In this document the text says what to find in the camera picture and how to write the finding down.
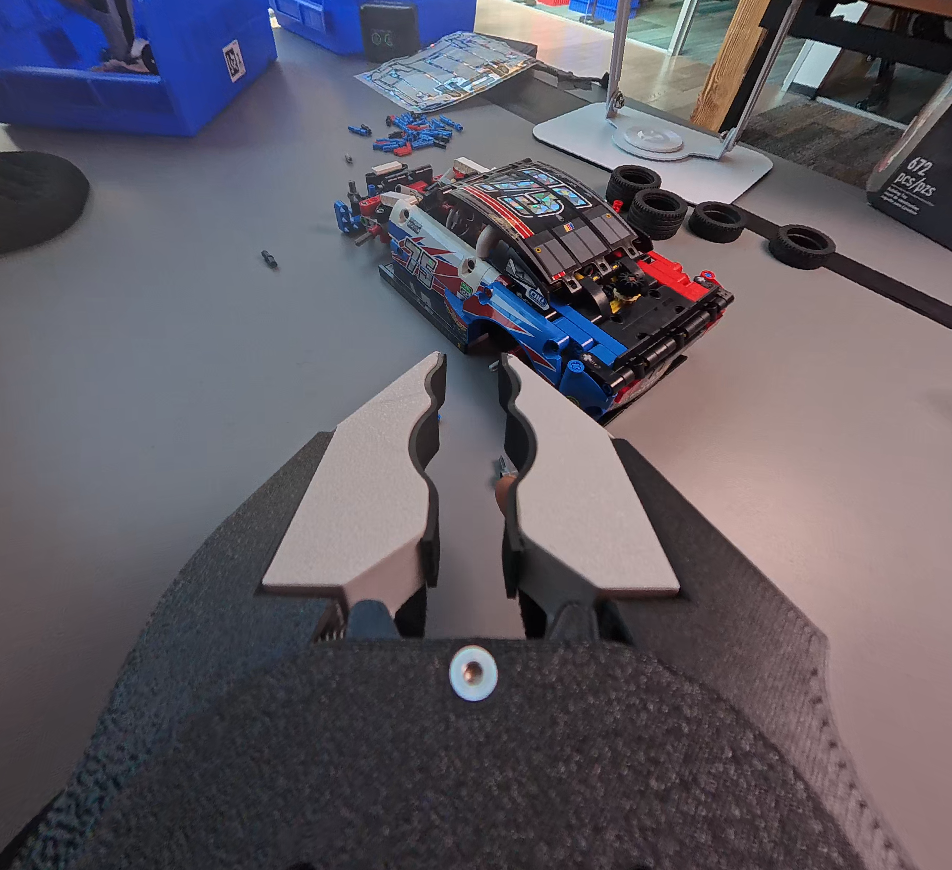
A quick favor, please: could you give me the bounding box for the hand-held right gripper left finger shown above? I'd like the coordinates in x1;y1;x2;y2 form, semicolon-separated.
262;351;447;636

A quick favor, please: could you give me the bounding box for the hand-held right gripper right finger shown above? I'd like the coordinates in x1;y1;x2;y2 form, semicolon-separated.
497;351;681;636

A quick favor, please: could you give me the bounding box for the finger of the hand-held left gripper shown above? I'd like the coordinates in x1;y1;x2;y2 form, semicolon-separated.
93;0;141;66

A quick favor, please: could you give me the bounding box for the blue parts bin with tag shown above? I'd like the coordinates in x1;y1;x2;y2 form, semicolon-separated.
0;0;278;138

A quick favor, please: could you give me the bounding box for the toy race car model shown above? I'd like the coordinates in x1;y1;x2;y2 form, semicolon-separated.
333;157;736;419

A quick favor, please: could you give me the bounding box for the grey desk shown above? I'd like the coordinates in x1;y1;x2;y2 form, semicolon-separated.
0;22;952;870

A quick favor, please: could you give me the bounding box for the black round pad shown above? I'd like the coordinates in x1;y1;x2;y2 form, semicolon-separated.
0;150;91;255

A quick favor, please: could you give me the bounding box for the black small device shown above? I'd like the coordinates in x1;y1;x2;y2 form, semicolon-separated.
360;1;419;63

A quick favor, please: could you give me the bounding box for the black rubber tyre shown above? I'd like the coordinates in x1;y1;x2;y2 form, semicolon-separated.
688;202;748;245
606;165;663;211
628;187;689;241
770;224;836;270

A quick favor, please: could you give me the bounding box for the pile of blue pins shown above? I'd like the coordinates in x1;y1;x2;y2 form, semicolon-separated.
348;113;467;157

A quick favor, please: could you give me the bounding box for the holographic sticker sheet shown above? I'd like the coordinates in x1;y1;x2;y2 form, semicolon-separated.
355;31;538;105

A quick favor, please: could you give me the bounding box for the white monitor stand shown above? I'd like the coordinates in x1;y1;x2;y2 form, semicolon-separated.
533;0;808;205

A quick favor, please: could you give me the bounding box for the black product box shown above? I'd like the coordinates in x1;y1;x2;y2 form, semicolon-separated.
866;77;952;249

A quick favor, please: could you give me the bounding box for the black cable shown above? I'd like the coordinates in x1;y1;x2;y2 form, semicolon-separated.
534;62;609;96

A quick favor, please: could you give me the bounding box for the wooden post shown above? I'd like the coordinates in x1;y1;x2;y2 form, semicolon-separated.
690;0;774;134

